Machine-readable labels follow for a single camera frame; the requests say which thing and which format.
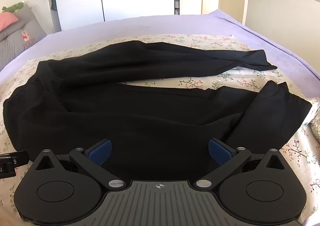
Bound grey storage box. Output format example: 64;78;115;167
0;4;48;71

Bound floral bed sheet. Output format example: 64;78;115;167
0;33;320;226

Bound pink cushion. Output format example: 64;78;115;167
0;12;19;32

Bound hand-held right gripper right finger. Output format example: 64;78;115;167
196;138;287;189

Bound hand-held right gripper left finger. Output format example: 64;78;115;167
34;139;125;190

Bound green plush toy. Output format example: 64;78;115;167
2;2;24;13

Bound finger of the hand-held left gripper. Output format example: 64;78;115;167
0;150;30;165

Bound purple bed sheet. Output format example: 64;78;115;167
0;9;320;99

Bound grey patterned cloth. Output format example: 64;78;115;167
309;113;320;144

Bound black pants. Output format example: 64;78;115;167
3;40;313;181

